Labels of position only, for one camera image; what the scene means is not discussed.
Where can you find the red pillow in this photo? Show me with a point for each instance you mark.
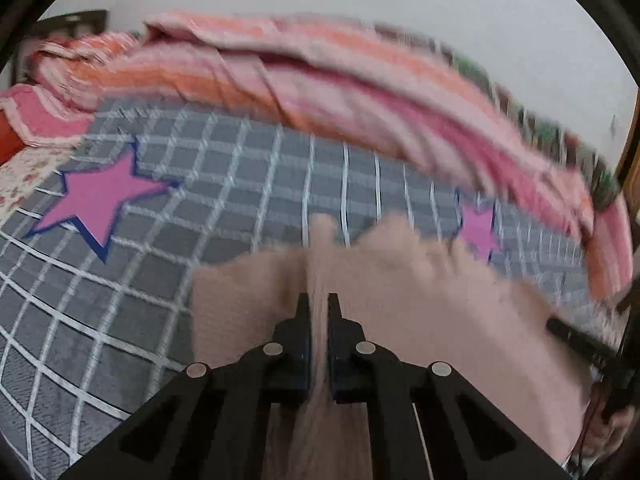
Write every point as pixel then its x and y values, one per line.
pixel 10 141

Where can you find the pink striped quilt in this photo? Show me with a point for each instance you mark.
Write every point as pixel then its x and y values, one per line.
pixel 371 85

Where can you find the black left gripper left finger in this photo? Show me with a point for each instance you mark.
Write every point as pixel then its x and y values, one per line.
pixel 210 423

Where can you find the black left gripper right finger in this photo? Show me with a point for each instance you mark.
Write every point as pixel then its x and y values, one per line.
pixel 426 422

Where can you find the dark wooden headboard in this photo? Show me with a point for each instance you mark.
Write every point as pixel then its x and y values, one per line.
pixel 64 26

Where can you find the dark wooden footboard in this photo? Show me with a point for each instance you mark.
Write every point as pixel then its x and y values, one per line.
pixel 628 298

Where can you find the floral bed sheet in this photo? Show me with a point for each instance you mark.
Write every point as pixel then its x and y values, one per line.
pixel 23 172

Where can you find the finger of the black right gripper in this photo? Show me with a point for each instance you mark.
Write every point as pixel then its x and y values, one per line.
pixel 588 348

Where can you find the person's right hand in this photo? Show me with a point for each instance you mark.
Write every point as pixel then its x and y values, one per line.
pixel 600 438

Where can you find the grey checked star blanket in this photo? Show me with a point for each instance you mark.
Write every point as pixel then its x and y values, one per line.
pixel 84 340

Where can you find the pink knitted sweater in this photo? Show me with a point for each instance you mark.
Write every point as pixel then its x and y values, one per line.
pixel 426 301

